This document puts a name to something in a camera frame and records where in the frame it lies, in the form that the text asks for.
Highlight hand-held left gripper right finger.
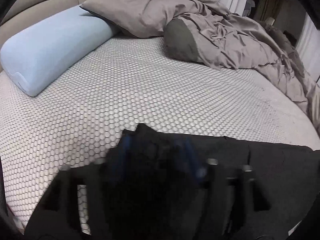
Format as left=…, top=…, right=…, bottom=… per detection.
left=172, top=137, right=298, bottom=240

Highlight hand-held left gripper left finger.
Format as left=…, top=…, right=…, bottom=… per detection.
left=24, top=130, right=135, bottom=240

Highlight black pants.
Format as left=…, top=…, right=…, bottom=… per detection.
left=107, top=123, right=320, bottom=240

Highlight hexagon patterned mattress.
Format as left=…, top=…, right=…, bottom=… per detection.
left=0, top=35, right=320, bottom=230

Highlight light blue bolster pillow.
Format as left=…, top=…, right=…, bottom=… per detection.
left=0, top=5, right=122, bottom=97

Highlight grey crumpled duvet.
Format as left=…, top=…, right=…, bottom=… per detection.
left=150, top=0, right=320, bottom=130

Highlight taupe pillow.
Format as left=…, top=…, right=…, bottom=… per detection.
left=79, top=0, right=210, bottom=38

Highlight beige padded headboard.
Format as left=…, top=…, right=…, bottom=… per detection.
left=0, top=0, right=118, bottom=40

